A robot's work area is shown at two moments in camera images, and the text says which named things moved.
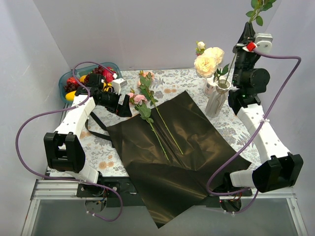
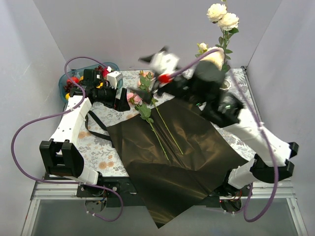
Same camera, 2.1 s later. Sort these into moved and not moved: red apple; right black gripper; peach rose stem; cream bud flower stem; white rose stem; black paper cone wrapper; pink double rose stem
Moved: cream bud flower stem; right black gripper; white rose stem
Not moved: red apple; peach rose stem; black paper cone wrapper; pink double rose stem
